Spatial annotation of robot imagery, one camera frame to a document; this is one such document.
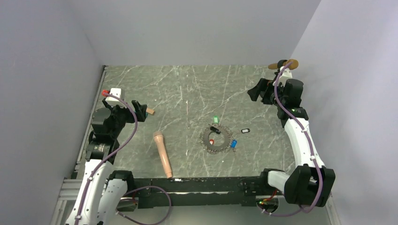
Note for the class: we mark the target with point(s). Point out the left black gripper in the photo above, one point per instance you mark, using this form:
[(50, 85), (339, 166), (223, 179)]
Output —
[(141, 108)]

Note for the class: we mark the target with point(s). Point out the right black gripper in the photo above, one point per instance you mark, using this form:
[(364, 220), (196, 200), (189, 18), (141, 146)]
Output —
[(264, 85)]

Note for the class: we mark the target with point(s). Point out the metal disc with keyrings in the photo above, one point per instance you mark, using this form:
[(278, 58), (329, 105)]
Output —
[(222, 141)]

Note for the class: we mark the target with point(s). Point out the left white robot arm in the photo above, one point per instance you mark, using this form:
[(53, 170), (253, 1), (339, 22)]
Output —
[(103, 186)]

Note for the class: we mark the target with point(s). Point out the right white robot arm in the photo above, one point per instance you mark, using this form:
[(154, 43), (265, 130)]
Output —
[(311, 181)]

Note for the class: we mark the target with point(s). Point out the tan wooden block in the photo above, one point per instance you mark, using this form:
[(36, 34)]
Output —
[(150, 111)]

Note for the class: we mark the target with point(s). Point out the green key tag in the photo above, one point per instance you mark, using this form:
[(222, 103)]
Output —
[(216, 119)]

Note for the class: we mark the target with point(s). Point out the gold microphone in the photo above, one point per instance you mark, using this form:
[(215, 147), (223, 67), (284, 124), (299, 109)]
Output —
[(292, 64)]

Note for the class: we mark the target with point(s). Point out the blue key tag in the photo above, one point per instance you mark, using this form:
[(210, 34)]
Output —
[(233, 144)]

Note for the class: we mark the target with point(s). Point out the black key tag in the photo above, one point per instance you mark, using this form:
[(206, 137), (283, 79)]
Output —
[(215, 130)]

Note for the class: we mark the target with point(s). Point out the black base beam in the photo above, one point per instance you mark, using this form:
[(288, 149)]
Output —
[(159, 192)]

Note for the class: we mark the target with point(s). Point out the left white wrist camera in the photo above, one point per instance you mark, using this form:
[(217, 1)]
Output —
[(117, 92)]

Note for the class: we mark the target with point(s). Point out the aluminium frame rail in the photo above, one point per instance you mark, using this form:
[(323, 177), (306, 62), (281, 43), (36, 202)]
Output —
[(70, 187)]

